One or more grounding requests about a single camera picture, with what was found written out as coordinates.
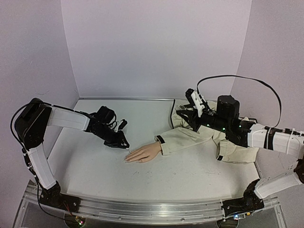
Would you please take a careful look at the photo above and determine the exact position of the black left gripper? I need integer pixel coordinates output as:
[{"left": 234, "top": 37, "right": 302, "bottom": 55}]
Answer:
[{"left": 95, "top": 125, "right": 130, "bottom": 149}]

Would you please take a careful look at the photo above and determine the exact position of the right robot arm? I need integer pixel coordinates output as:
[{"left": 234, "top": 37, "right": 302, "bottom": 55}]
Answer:
[{"left": 176, "top": 91, "right": 304, "bottom": 199}]

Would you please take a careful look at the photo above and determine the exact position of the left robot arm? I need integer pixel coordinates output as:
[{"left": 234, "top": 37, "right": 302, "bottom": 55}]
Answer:
[{"left": 9, "top": 98, "right": 130, "bottom": 208}]

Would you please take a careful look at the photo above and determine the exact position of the beige jacket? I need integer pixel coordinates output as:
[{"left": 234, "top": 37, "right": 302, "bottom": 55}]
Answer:
[{"left": 155, "top": 100, "right": 259, "bottom": 163}]

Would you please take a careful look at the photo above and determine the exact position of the mannequin hand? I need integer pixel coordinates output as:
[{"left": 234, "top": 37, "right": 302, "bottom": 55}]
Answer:
[{"left": 124, "top": 142, "right": 162, "bottom": 163}]

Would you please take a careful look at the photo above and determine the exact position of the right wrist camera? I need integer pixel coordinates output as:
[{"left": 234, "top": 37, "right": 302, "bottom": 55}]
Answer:
[{"left": 185, "top": 88, "right": 211, "bottom": 117}]

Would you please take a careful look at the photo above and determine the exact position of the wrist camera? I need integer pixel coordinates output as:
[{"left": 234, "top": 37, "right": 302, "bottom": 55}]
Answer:
[
  {"left": 114, "top": 119, "right": 128, "bottom": 132},
  {"left": 185, "top": 88, "right": 211, "bottom": 117}
]

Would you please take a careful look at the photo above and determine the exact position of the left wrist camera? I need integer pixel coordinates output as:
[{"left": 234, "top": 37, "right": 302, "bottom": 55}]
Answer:
[{"left": 114, "top": 119, "right": 128, "bottom": 132}]

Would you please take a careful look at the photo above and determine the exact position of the black right camera cable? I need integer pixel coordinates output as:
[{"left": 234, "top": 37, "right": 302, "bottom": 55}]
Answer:
[{"left": 196, "top": 75, "right": 283, "bottom": 129}]

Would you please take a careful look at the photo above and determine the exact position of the aluminium front rail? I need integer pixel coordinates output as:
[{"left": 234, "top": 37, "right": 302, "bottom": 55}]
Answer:
[{"left": 21, "top": 198, "right": 281, "bottom": 225}]

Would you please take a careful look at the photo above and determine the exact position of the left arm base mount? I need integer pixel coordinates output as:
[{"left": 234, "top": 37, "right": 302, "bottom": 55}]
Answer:
[{"left": 38, "top": 181, "right": 81, "bottom": 213}]

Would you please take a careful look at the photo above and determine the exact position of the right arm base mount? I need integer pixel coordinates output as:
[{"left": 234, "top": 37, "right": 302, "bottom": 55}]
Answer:
[{"left": 221, "top": 179, "right": 265, "bottom": 218}]

